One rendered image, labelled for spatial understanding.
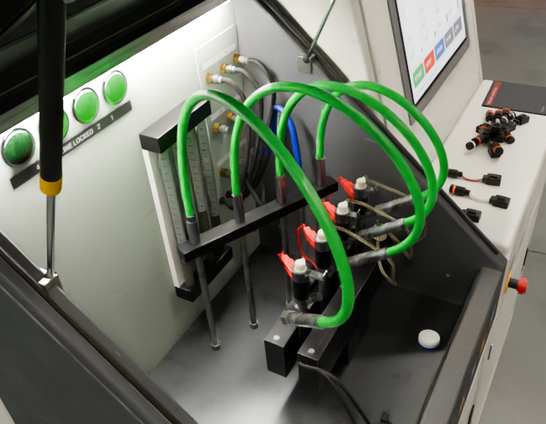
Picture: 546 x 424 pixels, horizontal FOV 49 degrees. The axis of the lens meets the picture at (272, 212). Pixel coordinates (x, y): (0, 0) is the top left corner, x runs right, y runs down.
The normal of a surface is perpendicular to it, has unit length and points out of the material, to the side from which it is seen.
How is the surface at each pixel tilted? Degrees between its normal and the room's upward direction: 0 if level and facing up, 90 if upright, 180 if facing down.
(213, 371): 0
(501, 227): 0
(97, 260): 90
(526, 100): 0
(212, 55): 90
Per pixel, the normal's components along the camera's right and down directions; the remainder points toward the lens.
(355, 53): -0.49, 0.55
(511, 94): -0.07, -0.80
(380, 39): 0.83, 0.04
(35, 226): 0.87, 0.25
